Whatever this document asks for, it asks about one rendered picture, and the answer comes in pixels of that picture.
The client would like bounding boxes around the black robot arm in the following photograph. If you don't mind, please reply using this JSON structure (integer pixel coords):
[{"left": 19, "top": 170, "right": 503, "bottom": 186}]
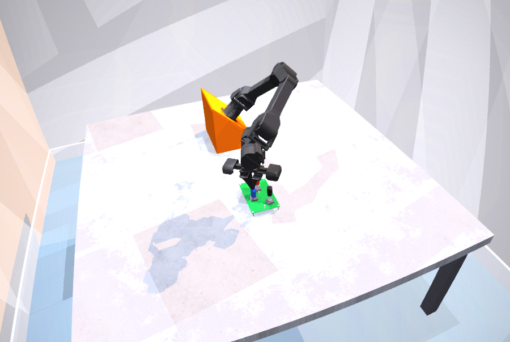
[{"left": 221, "top": 62, "right": 299, "bottom": 170}]

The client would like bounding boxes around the green circuit board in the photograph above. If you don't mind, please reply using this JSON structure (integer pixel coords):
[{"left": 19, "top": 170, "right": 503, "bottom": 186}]
[{"left": 239, "top": 178, "right": 280, "bottom": 216}]

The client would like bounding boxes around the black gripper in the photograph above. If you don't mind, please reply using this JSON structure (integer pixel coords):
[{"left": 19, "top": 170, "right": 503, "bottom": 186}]
[{"left": 222, "top": 158, "right": 282, "bottom": 190}]

